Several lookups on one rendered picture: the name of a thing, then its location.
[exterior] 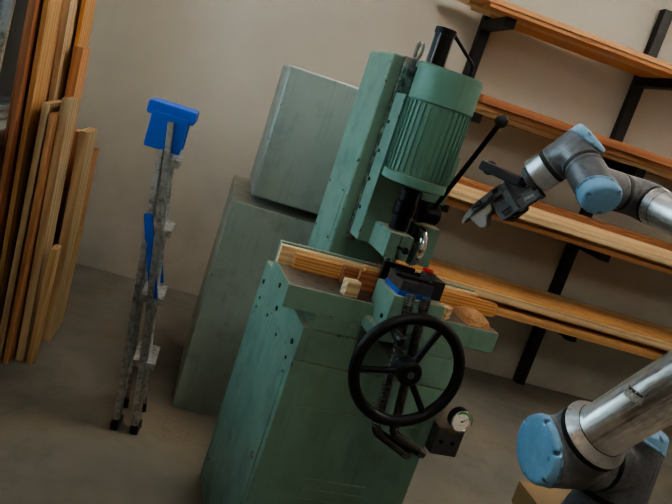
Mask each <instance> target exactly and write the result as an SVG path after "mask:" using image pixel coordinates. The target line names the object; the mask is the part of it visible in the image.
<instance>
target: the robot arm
mask: <svg viewBox="0 0 672 504"><path fill-rule="evenodd" d="M604 152H605V148H604V147H603V145H602V144H601V143H600V142H599V140H598V139H597V138H596V137H595V136H594V135H593V133H592V132H591V131H590V130H589V129H588V128H587V127H586V126H585V125H583V124H577V125H576V126H574V127H573V128H571V129H568V130H567V132H566V133H564V134H563V135H561V136H560V137H559V138H557V139H556V140H555V141H553V142H552V143H550V144H549V145H548V146H546V147H545V148H544V149H542V150H541V151H540V152H538V153H536V154H535V155H534V156H532V157H531V158H530V159H528V160H527V161H526V162H525V163H524V165H525V167H524V168H523V169H521V174H522V176H523V177H521V176H519V175H517V174H515V173H513V172H510V171H508V170H506V169H504V168H502V167H500V166H497V164H496V163H495V162H494V161H485V160H482V161H481V163H480V165H479V169H480V170H482V171H483V172H484V173H485V174H486V175H493V176H495V177H497V178H499V179H501V180H504V182H503V184H500V185H498V186H496V187H495V188H493V189H492V190H490V191H489V192H488V193H487V194H486V195H484V196H483V197H481V198H480V199H479V200H478V201H477V202H476V203H475V204H474V205H473V206H471V208H470V209H469V210H468V211H467V213H466V214H465V216H464V218H463V220H462V223H463V224H465V223H467V222H469V221H471V220H472V221H473V222H474V223H475V224H476V225H478V226H479V227H480V228H490V227H491V226H492V216H493V215H494V214H495V213H497V214H498V216H499V217H500V219H501V220H502V221H511V222H513V221H514V220H516V219H517V218H519V217H520V216H522V215H523V214H525V213H526V212H527V211H529V209H528V207H529V206H531V205H532V204H534V203H535V202H536V201H538V200H539V199H541V200H542V199H543V198H545V197H546V195H545V193H544V192H543V191H545V192H547V191H549V190H550V189H552V188H553V187H555V186H556V185H557V184H559V183H560V182H562V181H564V180H565V179H567V181H568V182H569V184H570V186H571V188H572V190H573V192H574V194H575V197H576V200H577V201H578V203H579V204H580V205H581V206H582V208H583V209H584V210H585V211H587V212H589V213H591V214H603V213H607V212H609V211H614V212H618V213H621V214H625V215H628V216H630V217H632V218H634V219H636V220H638V221H640V222H642V223H644V224H646V225H650V226H652V227H654V228H656V229H658V230H659V231H661V232H663V233H665V234H667V235H669V236H671V237H672V192H670V191H669V190H667V189H665V188H664V187H663V186H661V185H660V184H658V183H657V182H654V181H650V180H645V179H642V178H639V177H636V176H632V175H629V174H626V173H623V172H620V171H617V170H614V169H610V168H609V167H608V166H607V165H606V163H605V161H604V160H603V158H602V156H601V155H602V154H604ZM527 184H528V186H527ZM526 186H527V187H526ZM671 424H672V350H670V351H669V352H667V353H666V354H664V355H663V356H661V357H659V358H658V359H656V360H655V361H653V362H652V363H650V364H649V365H647V366H646V367H644V368H643V369H641V370H640V371H638V372H637V373H635V374H634V375H632V376H631V377H629V378H627V379H626V380H624V381H623V382H621V383H620V384H618V385H617V386H615V387H614V388H612V389H611V390H609V391H608V392H606V393H605V394H603V395H602V396H600V397H599V398H597V399H596V400H594V401H592V402H589V401H585V400H578V401H575V402H573V403H571V404H570V405H568V406H567V407H565V408H564V409H562V410H561V411H560V412H558V413H556V414H552V415H549V414H545V413H538V414H532V415H530V416H528V417H527V419H525V420H524V421H523V423H522V424H521V426H520V428H519V431H518V435H517V441H516V443H517V448H516V452H517V458H518V462H519V465H520V468H521V470H522V472H523V474H524V475H525V476H526V478H527V479H528V480H529V481H530V482H531V483H533V484H535V485H537V486H543V487H546V488H550V489H551V488H560V489H573V490H572V491H571V492H570V493H569V494H568V495H567V496H566V498H565V499H564V500H563V501H562V502H561V503H560V504H648V502H649V499H650V497H651V494H652V491H653V488H654V486H655V483H656V480H657V478H658V475H659V472H660V470H661V467H662V464H663V462H664V459H665V457H666V452H667V448H668V445H669V439H668V437H667V435H666V434H665V433H664V432H662V431H661V430H662V429H664V428H666V427H668V426H669V425H671Z"/></svg>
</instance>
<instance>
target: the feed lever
mask: <svg viewBox="0 0 672 504"><path fill-rule="evenodd" d="M508 122H509V120H508V117H507V116H506V115H503V114H501V115H498V116H497V117H496V118H495V126H494V127H493V129H492V130H491V131H490V133H489V134H488V135H487V136H486V138H485V139H484V140H483V142H482V143H481V144H480V145H479V147H478V148H477V149H476V151H475V152H474V153H473V155H472V156H471V157H470V158H469V160H468V161H467V162H466V164H465V165H464V166H463V168H462V169H461V170H460V171H459V173H458V174H457V175H456V177H455V178H454V179H453V180H452V182H451V183H450V184H449V186H448V187H447V189H446V192H445V194H444V196H440V197H439V199H438V200H437V201H436V202H435V204H430V203H427V202H424V203H423V204H422V205H421V206H420V208H419V211H418V218H417V219H416V222H419V223H421V222H422V223H426V224H429V225H433V226H435V225H436V224H438V222H439V221H440V218H441V215H442V210H441V207H440V206H439V205H440V204H441V203H442V201H443V200H444V199H445V198H446V196H447V195H448V194H449V192H450V191H451V190H452V189H453V187H454V186H455V185H456V183H457V182H458V181H459V180H460V178H461V177H462V176H463V175H464V173H465V172H466V171H467V169H468V168H469V167H470V166H471V164H472V163H473V162H474V160H475V159H476V158H477V157H478V155H479V154H480V153H481V151H482V150H483V149H484V148H485V146H486V145H487V144H488V143H489V141H490V140H491V139H492V137H493V136H494V135H495V134H496V132H497V131H498V130H499V128H504V127H506V126H507V125H508Z"/></svg>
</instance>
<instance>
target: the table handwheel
mask: <svg viewBox="0 0 672 504"><path fill-rule="evenodd" d="M407 325H422V326H427V327H430V328H432V329H434V330H436V331H435V332H434V334H433V335H432V336H431V337H430V339H429V340H428V341H427V342H426V344H425V345H424V346H423V347H422V348H421V349H420V351H419V352H418V353H417V354H416V355H415V356H414V358H412V357H410V356H405V355H404V354H403V353H402V351H401V353H400V354H397V355H396V356H394V358H393V360H392V362H393V366H369V365H362V362H363V360H364V357H365V355H366V354H367V352H368V350H369V349H370V348H371V346H372V345H373V344H374V343H375V342H376V341H377V340H378V339H379V338H380V337H382V336H383V335H384V334H386V333H388V332H389V331H391V330H392V329H396V328H399V327H402V326H407ZM441 335H442V336H444V338H445V339H446V340H447V342H448V343H449V345H450V347H451V350H452V353H453V361H454V364H453V372H452V375H451V378H450V381H449V383H448V385H447V387H446V388H445V390H444V391H443V393H442V394H441V395H440V396H439V397H438V398H437V399H436V400H435V401H434V402H433V403H432V404H430V405H429V406H427V407H426V408H425V407H424V405H423V402H422V400H421V397H420V394H419V391H418V388H417V385H416V383H418V382H419V381H420V379H421V377H422V369H421V367H420V366H419V362H420V361H421V360H422V358H423V357H424V356H425V355H426V353H427V352H428V351H429V349H430V348H431V347H432V346H433V345H434V343H435V342H436V341H437V340H438V339H439V337H440V336H441ZM378 345H379V346H380V348H381V349H382V350H383V352H384V353H385V354H386V356H387V357H388V358H389V357H390V354H391V352H392V351H391V350H392V347H393V344H392V343H388V342H383V341H379V340H378ZM360 372H366V373H386V374H394V375H395V376H396V378H397V379H398V380H399V382H400V383H401V384H402V385H404V386H409V387H410V390H411V392H412V394H413V397H414V400H415V403H416V405H417V408H418V411H417V412H415V413H411V414H406V415H391V414H387V413H383V412H381V411H379V410H377V409H376V408H374V407H373V406H372V405H371V404H370V403H369V402H368V401H367V400H366V398H365V397H364V395H363V392H362V390H361V386H360ZM464 372H465V353H464V348H463V345H462V343H461V340H460V338H459V337H458V335H457V334H456V332H455V331H454V330H453V329H452V328H451V327H450V326H449V325H448V324H447V323H446V322H444V321H443V320H441V319H439V318H437V317H434V316H432V315H428V314H423V313H405V314H400V315H396V316H393V317H390V318H388V319H386V320H384V321H382V322H380V323H379V324H377V325H376V326H374V327H373V328H372V329H371V330H370V331H368V332H367V333H366V334H365V336H364V337H363V338H362V339H361V340H360V342H359V343H358V345H357V346H356V348H355V350H354V352H353V354H352V357H351V359H350V363H349V367H348V387H349V392H350V395H351V397H352V400H353V401H354V403H355V405H356V406H357V408H358V409H359V410H360V411H361V412H362V413H363V414H364V415H365V416H366V417H368V418H369V419H371V420H372V421H374V422H376V423H379V424H382V425H385V426H390V427H407V426H412V425H416V424H419V423H422V422H424V421H427V420H429V419H431V418H432V417H434V416H435V415H437V414H438V413H440V412H441V411H442V410H443V409H444V408H445V407H446V406H447V405H448V404H449V403H450V402H451V401H452V399H453V398H454V396H455V395H456V393H457V392H458V390H459V388H460V386H461V383H462V380H463V377H464Z"/></svg>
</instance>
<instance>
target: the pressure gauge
mask: <svg viewBox="0 0 672 504"><path fill-rule="evenodd" d="M470 418H471V419H470ZM468 419H469V420H468ZM465 420H466V421H465ZM447 421H448V423H449V425H450V430H449V433H450V434H454V433H455V431H456V432H464V431H466V430H468V429H469V428H470V427H471V425H472V423H473V417H472V415H471V414H470V413H469V412H468V411H467V409H466V408H464V407H455V408H453V409H452V410H451V411H450V412H449V414H448V416H447ZM461 421H464V422H463V423H461Z"/></svg>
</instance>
